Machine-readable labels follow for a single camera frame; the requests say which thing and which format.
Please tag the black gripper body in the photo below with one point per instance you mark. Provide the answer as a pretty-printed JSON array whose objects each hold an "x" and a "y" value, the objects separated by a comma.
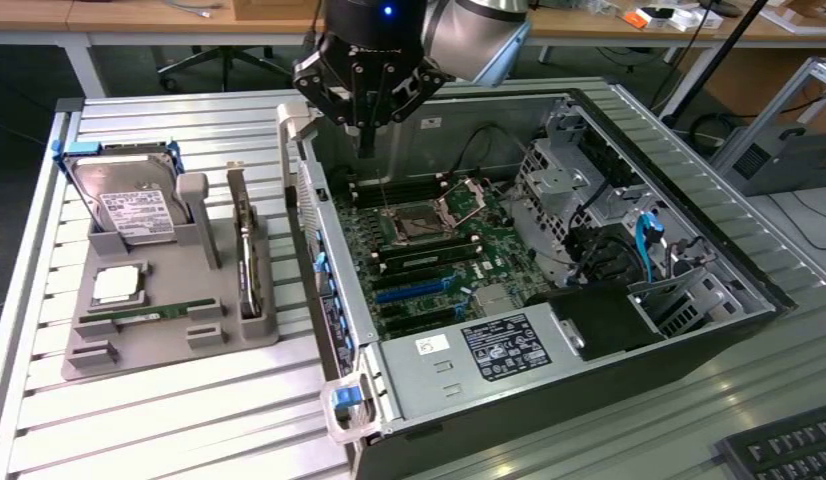
[{"x": 379, "y": 25}]

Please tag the graphics card with metal bracket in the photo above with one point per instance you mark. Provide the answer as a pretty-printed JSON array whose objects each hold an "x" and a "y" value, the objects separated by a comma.
[{"x": 248, "y": 260}]

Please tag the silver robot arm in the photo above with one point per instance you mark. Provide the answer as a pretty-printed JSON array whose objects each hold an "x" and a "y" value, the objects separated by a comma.
[{"x": 472, "y": 40}]

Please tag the black office chair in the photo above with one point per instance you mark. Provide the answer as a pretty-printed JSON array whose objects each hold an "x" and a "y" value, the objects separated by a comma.
[{"x": 226, "y": 60}]

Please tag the brown cardboard box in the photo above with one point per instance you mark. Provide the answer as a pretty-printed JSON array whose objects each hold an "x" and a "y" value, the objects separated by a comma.
[{"x": 258, "y": 10}]

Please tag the thin locking lever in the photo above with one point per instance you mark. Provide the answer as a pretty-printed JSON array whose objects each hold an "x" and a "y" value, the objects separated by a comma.
[{"x": 383, "y": 192}]

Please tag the black RAM slot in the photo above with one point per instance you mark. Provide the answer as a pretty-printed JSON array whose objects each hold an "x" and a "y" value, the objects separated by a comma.
[
  {"x": 368, "y": 190},
  {"x": 419, "y": 243},
  {"x": 369, "y": 200}
]

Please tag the metal socket cover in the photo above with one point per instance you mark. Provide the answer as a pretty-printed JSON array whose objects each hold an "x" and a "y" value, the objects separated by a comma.
[{"x": 465, "y": 200}]

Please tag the CPU socket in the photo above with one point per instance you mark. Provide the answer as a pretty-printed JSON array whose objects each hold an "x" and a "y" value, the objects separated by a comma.
[{"x": 415, "y": 222}]

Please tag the silver drive cage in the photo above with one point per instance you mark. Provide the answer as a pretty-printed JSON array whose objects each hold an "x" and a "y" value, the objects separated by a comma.
[{"x": 548, "y": 225}]

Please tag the black RAM stick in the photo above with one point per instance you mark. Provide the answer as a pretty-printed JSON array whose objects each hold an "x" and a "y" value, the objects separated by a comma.
[{"x": 425, "y": 259}]

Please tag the green motherboard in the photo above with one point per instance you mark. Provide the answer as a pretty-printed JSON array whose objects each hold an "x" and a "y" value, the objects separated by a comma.
[{"x": 499, "y": 250}]

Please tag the orange white box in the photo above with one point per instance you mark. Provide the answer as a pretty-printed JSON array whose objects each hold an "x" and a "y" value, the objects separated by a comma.
[{"x": 635, "y": 19}]

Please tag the hard disk with blue carrier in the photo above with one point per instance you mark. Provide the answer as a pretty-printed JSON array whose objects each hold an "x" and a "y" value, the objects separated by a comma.
[{"x": 128, "y": 200}]

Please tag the black expansion slot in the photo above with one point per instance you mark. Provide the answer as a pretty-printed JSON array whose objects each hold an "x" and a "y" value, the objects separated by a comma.
[
  {"x": 419, "y": 322},
  {"x": 408, "y": 279}
]

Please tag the silver chipset heatsink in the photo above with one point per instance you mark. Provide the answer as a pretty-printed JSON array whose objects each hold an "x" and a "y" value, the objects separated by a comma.
[{"x": 495, "y": 300}]

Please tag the gray parts rack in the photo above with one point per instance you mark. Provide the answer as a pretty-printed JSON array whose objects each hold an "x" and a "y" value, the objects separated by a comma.
[{"x": 178, "y": 280}]

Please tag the wooden desk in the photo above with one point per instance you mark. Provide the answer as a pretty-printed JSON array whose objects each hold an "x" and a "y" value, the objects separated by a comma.
[
  {"x": 733, "y": 22},
  {"x": 25, "y": 15}
]

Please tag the black tripod pole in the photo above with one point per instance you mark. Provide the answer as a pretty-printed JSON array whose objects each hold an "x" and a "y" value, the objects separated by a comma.
[{"x": 719, "y": 55}]

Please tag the silver CPU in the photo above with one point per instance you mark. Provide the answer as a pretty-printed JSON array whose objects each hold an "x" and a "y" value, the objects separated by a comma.
[{"x": 118, "y": 285}]

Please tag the green RAM stick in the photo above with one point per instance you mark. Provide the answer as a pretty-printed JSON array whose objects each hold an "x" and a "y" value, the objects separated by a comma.
[{"x": 145, "y": 312}]

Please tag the black fan shroud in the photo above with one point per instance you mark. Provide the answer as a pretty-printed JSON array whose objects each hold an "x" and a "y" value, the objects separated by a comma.
[{"x": 599, "y": 320}]

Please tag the gray computer box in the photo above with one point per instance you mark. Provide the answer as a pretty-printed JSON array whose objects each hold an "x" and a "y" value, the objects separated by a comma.
[{"x": 786, "y": 165}]

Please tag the gray power supply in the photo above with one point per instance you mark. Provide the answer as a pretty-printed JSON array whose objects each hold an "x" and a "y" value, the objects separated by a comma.
[{"x": 439, "y": 380}]

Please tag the blue case latch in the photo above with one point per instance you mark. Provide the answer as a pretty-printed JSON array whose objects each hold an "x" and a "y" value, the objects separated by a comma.
[{"x": 345, "y": 399}]

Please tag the open black PC case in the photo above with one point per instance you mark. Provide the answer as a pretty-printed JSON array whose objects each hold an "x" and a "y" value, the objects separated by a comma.
[{"x": 585, "y": 400}]

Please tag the black keyboard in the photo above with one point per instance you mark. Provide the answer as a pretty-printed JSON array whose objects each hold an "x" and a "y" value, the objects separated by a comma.
[{"x": 786, "y": 450}]

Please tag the aluminium frame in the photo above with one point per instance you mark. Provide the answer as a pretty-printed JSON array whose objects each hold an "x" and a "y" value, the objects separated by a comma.
[{"x": 787, "y": 95}]

